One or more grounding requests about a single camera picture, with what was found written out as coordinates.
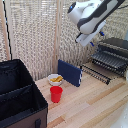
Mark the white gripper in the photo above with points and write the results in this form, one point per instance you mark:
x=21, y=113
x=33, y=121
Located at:
x=86, y=38

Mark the white bowl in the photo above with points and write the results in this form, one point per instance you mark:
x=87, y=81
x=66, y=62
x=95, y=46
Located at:
x=51, y=80

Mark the blue flat board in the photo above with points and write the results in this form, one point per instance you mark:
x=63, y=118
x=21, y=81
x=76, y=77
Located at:
x=69, y=72

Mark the red plastic cup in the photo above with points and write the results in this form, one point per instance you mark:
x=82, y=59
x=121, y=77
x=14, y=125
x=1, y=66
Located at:
x=56, y=94

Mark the black vertical pole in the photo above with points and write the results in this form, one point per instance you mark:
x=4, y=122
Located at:
x=7, y=33

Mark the yellow food piece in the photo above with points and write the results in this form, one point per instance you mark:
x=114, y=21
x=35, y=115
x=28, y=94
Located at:
x=58, y=79

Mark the black dish rack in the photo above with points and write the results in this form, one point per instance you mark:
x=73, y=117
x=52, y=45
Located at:
x=111, y=56

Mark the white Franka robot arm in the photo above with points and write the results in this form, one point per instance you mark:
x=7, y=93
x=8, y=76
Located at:
x=87, y=13

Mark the woven bamboo screen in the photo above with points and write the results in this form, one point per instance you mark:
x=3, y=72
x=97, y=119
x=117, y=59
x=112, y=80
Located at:
x=33, y=33

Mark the black fabric storage box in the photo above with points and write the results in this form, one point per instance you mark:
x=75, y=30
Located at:
x=18, y=96

